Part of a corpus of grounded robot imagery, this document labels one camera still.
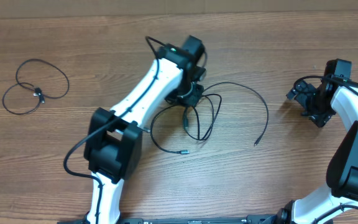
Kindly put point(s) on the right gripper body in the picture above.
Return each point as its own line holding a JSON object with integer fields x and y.
{"x": 315, "y": 106}

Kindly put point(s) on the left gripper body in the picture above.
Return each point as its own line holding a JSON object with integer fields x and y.
{"x": 186, "y": 94}

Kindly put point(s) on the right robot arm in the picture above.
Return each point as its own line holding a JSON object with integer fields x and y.
{"x": 337, "y": 94}

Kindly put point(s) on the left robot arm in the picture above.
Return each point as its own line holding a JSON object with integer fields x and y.
{"x": 114, "y": 148}

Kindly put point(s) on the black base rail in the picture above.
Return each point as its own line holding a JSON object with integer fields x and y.
{"x": 250, "y": 219}

